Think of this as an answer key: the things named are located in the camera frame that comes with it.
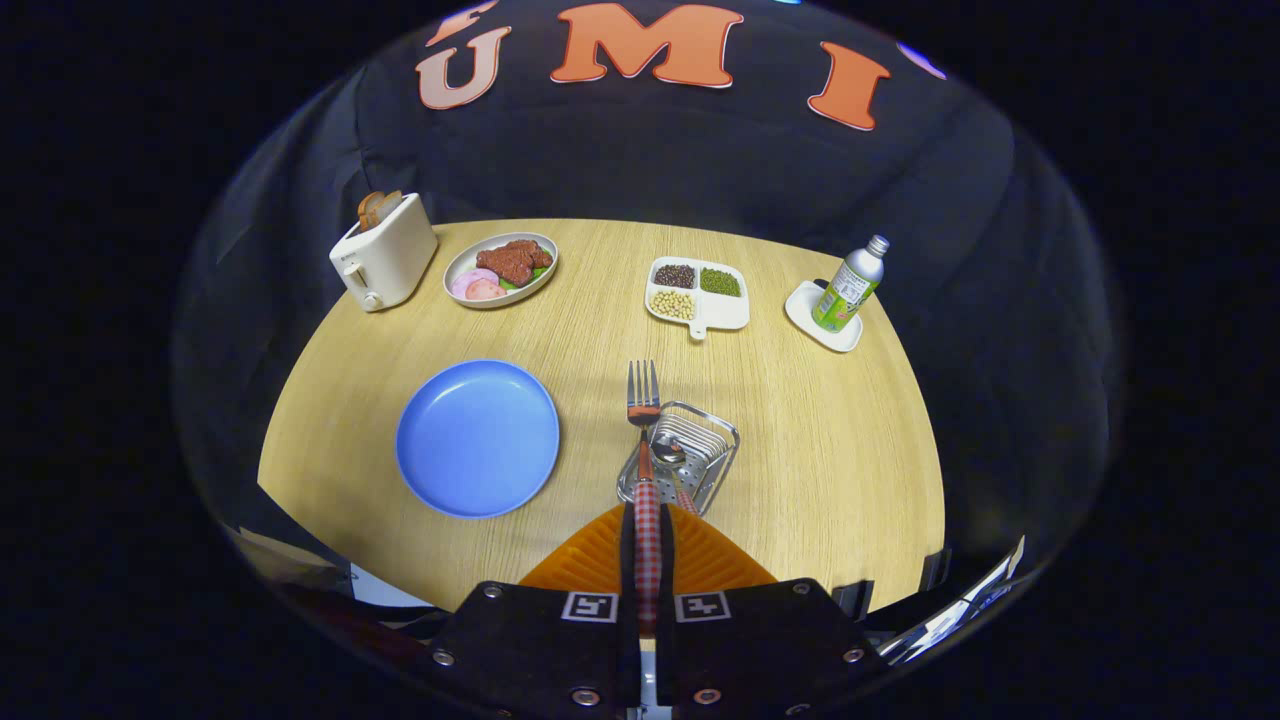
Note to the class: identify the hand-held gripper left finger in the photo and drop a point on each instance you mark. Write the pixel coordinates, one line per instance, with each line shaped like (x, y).
(629, 550)

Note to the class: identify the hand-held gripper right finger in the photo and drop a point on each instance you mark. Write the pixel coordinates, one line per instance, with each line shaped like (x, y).
(666, 550)

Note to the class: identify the blue round plate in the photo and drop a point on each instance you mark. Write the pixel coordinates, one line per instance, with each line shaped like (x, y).
(478, 440)

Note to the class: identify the yellow soybeans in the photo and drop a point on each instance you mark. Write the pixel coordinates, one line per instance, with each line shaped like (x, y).
(674, 304)

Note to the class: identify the white divided dish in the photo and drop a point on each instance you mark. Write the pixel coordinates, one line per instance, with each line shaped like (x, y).
(725, 310)

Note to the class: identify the white square coaster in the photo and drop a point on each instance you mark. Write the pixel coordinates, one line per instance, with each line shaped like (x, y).
(805, 315)

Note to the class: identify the green mung beans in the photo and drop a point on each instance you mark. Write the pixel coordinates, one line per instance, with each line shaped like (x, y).
(720, 282)

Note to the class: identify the dark brown beans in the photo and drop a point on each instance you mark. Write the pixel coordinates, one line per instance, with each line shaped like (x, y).
(675, 275)

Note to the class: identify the pink ham slices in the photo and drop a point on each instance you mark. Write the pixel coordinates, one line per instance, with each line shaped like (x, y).
(478, 285)

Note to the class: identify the brown meat pieces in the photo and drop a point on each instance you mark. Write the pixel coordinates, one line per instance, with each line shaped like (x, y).
(512, 262)

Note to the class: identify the silver bottle with green label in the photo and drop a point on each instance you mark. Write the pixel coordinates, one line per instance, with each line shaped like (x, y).
(848, 288)

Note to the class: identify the white oval plate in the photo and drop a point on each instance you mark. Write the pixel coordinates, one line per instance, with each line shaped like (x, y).
(462, 265)

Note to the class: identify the tan object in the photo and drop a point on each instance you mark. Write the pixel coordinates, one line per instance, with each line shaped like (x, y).
(290, 560)

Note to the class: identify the cream toaster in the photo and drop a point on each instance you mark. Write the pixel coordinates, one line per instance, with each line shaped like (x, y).
(390, 260)

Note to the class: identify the black backdrop cloth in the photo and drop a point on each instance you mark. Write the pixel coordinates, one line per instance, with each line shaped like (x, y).
(750, 170)

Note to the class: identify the toasted bread slice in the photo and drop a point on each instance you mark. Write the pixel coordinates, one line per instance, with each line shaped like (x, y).
(378, 208)

